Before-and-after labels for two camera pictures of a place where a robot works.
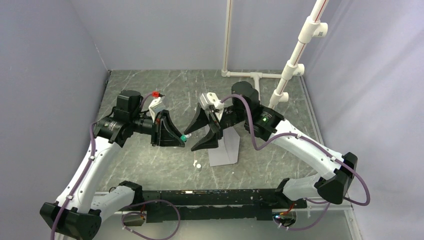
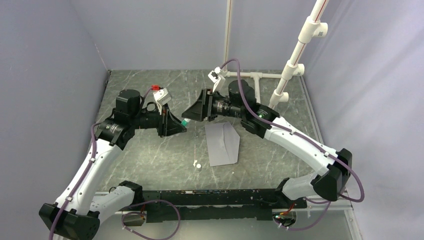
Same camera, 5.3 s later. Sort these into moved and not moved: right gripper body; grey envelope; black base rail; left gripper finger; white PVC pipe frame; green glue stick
Moved: right gripper body; left gripper finger; green glue stick
Not moved: grey envelope; white PVC pipe frame; black base rail
